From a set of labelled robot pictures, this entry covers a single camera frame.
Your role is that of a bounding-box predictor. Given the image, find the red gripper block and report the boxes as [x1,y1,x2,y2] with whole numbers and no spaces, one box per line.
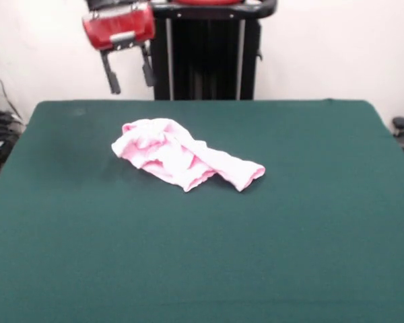
[81,3,157,95]

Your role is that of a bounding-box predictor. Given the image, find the pink garment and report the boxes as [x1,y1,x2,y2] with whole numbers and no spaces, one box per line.
[110,117,267,193]

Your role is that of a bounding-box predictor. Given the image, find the dark green table cloth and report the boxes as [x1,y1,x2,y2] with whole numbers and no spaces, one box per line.
[0,99,404,323]

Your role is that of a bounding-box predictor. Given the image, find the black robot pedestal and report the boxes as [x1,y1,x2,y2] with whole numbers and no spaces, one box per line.
[147,0,277,101]

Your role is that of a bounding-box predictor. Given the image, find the black cable bundle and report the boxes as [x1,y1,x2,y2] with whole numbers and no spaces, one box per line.
[0,109,25,137]

